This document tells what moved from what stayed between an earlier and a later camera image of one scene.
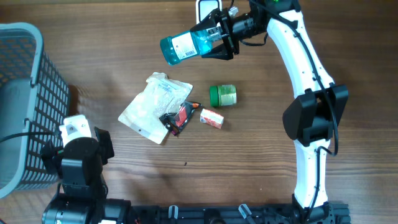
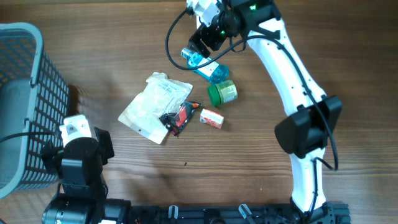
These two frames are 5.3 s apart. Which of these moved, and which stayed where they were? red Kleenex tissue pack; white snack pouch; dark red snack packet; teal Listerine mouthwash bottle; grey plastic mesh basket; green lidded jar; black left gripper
Moved: teal Listerine mouthwash bottle; green lidded jar
Stayed: black left gripper; grey plastic mesh basket; white snack pouch; dark red snack packet; red Kleenex tissue pack
